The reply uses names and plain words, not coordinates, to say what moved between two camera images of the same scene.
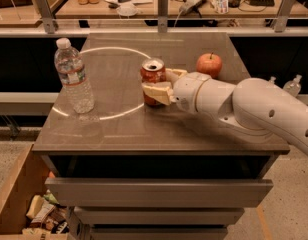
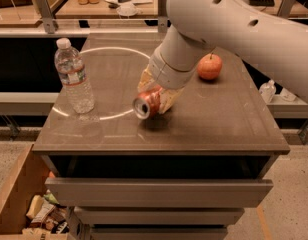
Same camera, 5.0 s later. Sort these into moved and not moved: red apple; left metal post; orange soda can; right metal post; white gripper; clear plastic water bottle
Moved: orange soda can; white gripper
Not moved: red apple; right metal post; clear plastic water bottle; left metal post
